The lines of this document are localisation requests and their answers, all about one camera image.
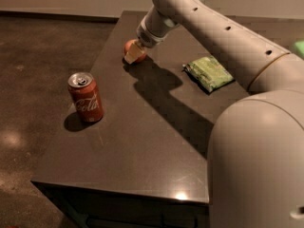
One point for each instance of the green chip bag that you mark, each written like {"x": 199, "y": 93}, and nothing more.
{"x": 209, "y": 73}

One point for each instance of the red coke can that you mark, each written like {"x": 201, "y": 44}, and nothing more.
{"x": 85, "y": 96}

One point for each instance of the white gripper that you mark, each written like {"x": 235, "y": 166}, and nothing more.
{"x": 149, "y": 38}

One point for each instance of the red apple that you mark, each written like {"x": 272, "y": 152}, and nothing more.
{"x": 134, "y": 50}

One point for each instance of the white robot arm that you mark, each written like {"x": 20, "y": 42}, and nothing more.
{"x": 256, "y": 149}

